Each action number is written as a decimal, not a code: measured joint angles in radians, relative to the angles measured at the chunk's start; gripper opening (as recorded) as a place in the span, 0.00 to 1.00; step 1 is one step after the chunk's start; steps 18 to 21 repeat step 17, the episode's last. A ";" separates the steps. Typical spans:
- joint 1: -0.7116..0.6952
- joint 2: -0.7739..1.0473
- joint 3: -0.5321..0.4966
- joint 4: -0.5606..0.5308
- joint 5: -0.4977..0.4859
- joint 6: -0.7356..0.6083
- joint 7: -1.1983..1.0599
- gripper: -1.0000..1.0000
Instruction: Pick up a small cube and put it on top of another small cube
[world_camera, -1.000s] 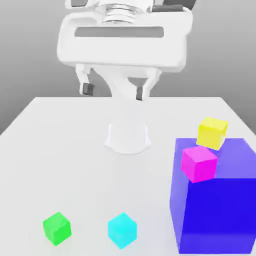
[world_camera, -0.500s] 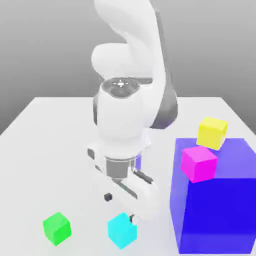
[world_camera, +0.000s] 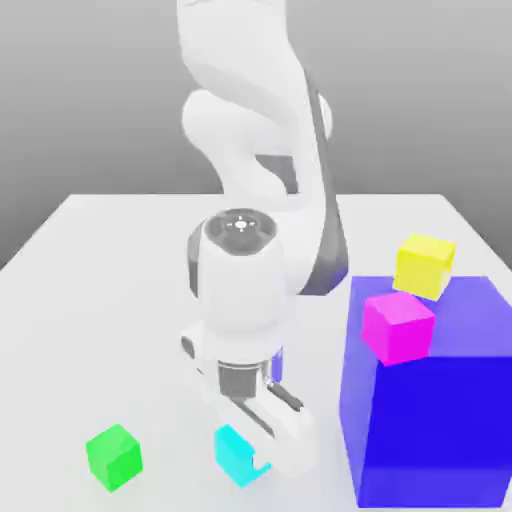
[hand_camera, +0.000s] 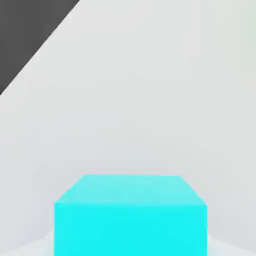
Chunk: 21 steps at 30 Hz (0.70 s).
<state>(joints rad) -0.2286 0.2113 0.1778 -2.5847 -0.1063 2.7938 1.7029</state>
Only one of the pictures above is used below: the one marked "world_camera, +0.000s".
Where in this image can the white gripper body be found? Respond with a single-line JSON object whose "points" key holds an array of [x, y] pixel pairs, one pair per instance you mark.
{"points": [[292, 436]]}

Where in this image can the small cyan cube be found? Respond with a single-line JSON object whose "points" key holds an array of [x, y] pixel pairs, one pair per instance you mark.
{"points": [[232, 456]]}

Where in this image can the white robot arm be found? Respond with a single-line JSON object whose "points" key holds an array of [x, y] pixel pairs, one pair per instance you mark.
{"points": [[244, 288]]}

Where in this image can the small magenta cube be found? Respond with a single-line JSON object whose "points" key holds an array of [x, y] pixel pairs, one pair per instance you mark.
{"points": [[396, 328]]}

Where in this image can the small green cube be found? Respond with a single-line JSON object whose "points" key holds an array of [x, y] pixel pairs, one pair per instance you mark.
{"points": [[114, 458]]}

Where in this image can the small yellow cube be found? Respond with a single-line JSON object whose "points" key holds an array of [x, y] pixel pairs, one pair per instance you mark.
{"points": [[422, 266]]}

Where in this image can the large blue box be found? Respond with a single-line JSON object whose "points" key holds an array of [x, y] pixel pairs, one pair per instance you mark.
{"points": [[432, 432]]}

